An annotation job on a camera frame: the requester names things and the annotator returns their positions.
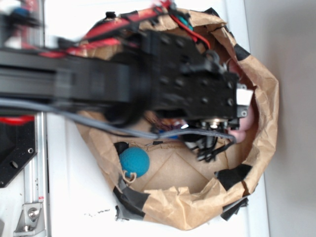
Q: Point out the pink plush mouse toy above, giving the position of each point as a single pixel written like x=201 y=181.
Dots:
x=244 y=123

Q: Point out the metal corner bracket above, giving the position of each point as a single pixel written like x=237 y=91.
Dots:
x=31 y=222

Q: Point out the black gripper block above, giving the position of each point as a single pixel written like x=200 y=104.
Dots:
x=194 y=86

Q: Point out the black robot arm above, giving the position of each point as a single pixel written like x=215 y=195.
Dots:
x=119 y=88

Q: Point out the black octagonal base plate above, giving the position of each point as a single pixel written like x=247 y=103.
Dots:
x=17 y=146

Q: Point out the green dimpled foam ball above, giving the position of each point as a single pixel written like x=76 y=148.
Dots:
x=134 y=160

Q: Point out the aluminium extrusion rail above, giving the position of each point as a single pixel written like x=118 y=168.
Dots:
x=36 y=181

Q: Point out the crumpled brown paper bag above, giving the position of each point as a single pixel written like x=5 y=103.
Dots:
x=178 y=190

